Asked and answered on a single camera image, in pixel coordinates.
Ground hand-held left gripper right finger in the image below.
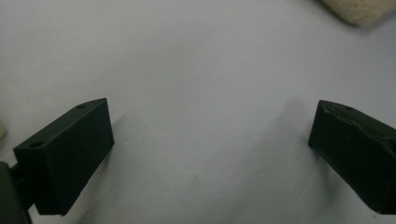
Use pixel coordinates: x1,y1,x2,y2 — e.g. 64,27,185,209
307,99,396,216

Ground cream glove with orange fingers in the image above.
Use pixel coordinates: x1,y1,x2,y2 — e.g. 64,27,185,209
319,0,396,28

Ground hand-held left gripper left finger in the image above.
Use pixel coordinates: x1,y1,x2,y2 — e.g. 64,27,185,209
12,97,116,217

